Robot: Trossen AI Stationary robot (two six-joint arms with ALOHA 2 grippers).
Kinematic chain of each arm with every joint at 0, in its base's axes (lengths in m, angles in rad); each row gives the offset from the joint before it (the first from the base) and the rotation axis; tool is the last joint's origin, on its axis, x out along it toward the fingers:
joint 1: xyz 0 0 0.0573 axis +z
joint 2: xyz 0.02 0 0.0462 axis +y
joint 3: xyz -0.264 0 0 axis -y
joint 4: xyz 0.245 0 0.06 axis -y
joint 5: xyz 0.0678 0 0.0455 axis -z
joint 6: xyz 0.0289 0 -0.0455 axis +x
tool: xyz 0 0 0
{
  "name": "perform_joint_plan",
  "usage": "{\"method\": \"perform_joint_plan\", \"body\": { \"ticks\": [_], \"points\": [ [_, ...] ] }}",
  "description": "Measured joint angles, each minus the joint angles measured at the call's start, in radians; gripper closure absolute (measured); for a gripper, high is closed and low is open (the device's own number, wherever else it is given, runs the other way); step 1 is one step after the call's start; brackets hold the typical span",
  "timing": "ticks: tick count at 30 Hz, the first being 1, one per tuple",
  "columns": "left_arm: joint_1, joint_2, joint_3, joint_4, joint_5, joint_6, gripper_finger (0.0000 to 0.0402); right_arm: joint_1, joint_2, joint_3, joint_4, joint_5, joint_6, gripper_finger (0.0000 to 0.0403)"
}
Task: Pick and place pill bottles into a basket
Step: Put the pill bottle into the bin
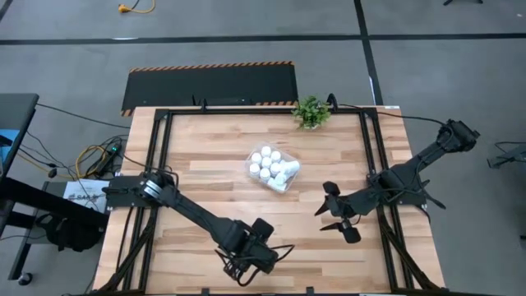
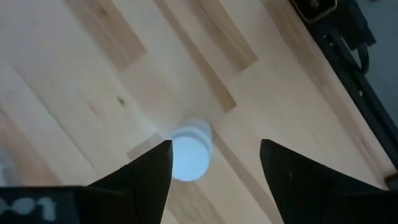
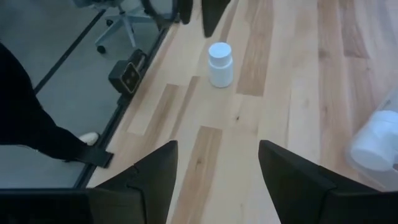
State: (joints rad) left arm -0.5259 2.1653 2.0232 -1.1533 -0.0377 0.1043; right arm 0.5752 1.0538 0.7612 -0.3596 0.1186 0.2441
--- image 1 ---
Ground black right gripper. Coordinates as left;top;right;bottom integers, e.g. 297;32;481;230
314;181;369;245

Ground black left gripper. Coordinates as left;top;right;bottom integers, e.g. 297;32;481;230
223;217;280;286

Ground clear plastic basket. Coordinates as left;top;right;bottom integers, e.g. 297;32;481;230
244;141;302;194

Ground green potted plant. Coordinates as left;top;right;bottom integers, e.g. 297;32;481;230
290;95;332;132

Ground black power strip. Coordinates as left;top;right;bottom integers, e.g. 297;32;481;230
92;141;123;178

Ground black hazard-striped floor mat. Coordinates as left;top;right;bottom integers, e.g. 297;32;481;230
120;60;300;118

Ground black floor stand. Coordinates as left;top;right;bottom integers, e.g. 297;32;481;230
487;141;526;169

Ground black bag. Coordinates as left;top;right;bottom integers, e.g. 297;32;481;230
35;211;104;252

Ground blue box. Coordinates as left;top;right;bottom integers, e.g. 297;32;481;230
0;128;21;164

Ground black desk top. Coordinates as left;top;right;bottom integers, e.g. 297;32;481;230
0;93;40;182

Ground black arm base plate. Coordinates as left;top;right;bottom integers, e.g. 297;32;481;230
367;172;428;206
102;175;165;209

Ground black aluminium table frame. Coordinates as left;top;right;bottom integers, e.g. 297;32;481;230
93;104;449;296

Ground yellow floor cable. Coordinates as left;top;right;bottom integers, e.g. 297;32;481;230
16;144;110;180

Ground black floor cable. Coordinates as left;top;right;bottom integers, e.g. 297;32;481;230
35;102;132;130

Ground black desk leg frame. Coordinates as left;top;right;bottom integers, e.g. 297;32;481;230
0;176;108;284

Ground yellow extension cord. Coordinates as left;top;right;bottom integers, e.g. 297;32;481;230
118;0;157;15

